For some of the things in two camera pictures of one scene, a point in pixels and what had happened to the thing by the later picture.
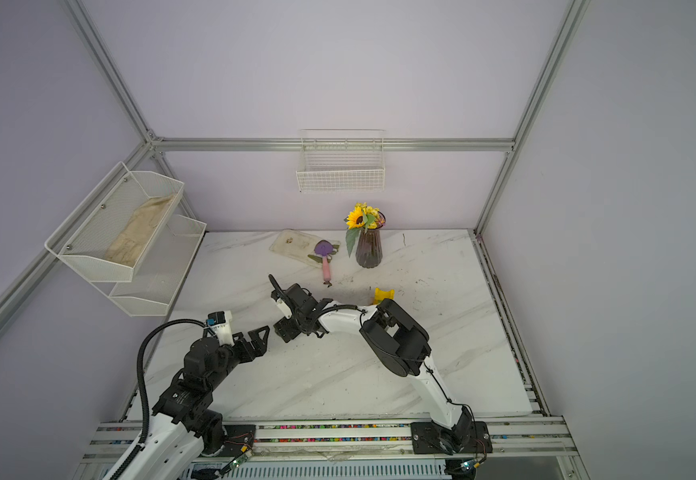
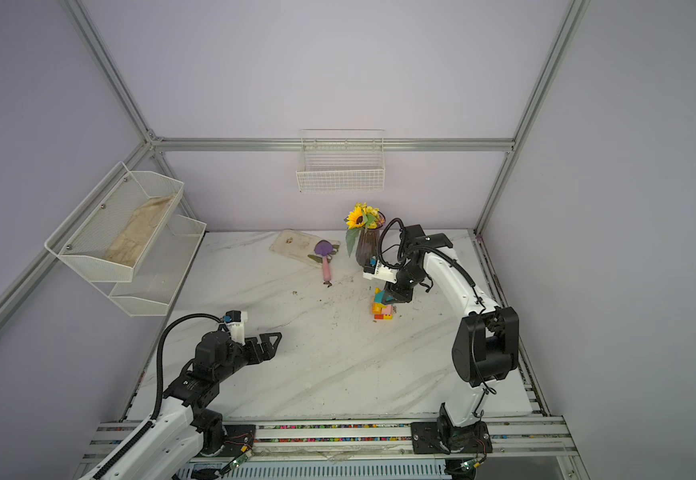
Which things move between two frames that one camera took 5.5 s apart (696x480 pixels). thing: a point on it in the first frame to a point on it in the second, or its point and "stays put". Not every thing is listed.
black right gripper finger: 286,329 to 389,297
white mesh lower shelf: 158,271 stays put
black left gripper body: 228,364 stays put
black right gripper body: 300,320 to 407,277
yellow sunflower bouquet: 360,217 stays put
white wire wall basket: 342,161 stays put
